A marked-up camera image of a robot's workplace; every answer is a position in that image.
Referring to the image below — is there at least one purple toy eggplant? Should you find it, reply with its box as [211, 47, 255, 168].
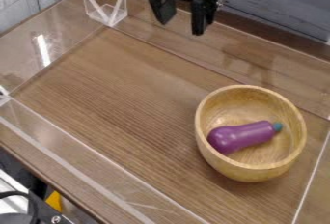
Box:
[207, 121, 283, 154]

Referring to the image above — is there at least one light wooden bowl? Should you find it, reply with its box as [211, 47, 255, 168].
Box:
[195, 85, 307, 182]

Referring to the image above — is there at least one yellow sticker tag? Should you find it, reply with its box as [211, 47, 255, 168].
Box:
[45, 191, 63, 211]

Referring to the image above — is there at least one clear acrylic corner bracket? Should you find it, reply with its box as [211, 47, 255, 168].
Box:
[83, 0, 128, 27]

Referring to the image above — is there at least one clear acrylic tray wall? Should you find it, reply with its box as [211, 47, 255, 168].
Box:
[0, 93, 210, 224]

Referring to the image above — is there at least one black cable loop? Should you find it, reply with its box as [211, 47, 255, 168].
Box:
[0, 190, 43, 224]

